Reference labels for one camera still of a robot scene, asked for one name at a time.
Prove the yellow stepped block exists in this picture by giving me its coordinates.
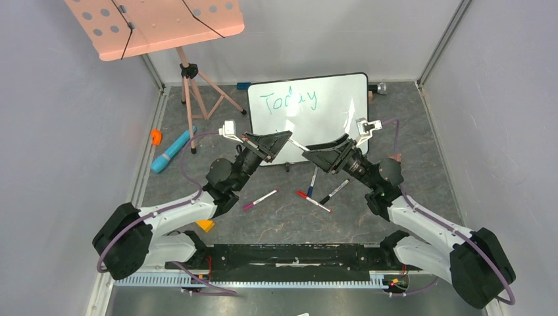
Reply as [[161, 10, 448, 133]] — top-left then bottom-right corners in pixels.
[[195, 220, 215, 232]]

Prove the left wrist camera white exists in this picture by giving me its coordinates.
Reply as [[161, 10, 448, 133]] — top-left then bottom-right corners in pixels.
[[218, 120, 243, 144]]

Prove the blue cylinder tube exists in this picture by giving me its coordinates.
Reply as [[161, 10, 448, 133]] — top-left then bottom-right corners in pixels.
[[150, 130, 191, 173]]

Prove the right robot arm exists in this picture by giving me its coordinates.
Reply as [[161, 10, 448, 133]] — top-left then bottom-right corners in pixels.
[[302, 134, 516, 309]]

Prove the blue lego brick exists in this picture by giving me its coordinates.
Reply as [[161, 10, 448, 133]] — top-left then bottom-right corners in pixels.
[[236, 82, 252, 90]]

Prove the red capped whiteboard marker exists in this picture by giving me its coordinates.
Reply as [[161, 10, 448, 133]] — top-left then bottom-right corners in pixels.
[[296, 190, 332, 213]]

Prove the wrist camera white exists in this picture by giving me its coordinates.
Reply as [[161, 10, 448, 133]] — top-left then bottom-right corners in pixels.
[[355, 118, 382, 147], [218, 120, 243, 144]]

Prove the black capped whiteboard marker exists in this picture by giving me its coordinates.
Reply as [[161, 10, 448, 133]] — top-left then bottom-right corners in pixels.
[[319, 179, 350, 205]]

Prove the blue capped whiteboard marker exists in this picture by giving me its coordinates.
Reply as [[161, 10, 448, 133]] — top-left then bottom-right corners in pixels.
[[307, 167, 319, 198]]

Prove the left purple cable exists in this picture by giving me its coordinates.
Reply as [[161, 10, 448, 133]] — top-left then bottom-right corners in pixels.
[[96, 131, 238, 298]]

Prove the pink music stand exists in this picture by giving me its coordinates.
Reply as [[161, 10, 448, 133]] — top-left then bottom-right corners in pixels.
[[66, 0, 246, 132]]

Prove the white whiteboard black frame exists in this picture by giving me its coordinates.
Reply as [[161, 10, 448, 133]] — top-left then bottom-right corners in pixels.
[[247, 72, 368, 146]]

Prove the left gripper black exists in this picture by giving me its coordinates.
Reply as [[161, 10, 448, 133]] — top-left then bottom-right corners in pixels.
[[232, 131, 292, 192]]

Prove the magenta capped whiteboard marker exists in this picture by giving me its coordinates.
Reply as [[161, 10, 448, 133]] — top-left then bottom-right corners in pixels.
[[242, 189, 278, 211]]

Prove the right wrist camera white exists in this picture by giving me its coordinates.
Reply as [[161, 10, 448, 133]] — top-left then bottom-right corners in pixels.
[[355, 118, 382, 147]]

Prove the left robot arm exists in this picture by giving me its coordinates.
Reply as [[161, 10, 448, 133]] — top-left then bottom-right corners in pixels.
[[92, 131, 292, 280]]

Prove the orange piece left edge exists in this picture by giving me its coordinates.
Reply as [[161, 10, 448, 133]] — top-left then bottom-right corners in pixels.
[[150, 129, 163, 146]]

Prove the black microphone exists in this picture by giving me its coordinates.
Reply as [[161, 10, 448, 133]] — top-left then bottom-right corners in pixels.
[[368, 82, 387, 95]]

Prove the green capped whiteboard marker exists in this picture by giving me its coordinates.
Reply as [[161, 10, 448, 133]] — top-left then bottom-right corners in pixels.
[[288, 138, 309, 151]]

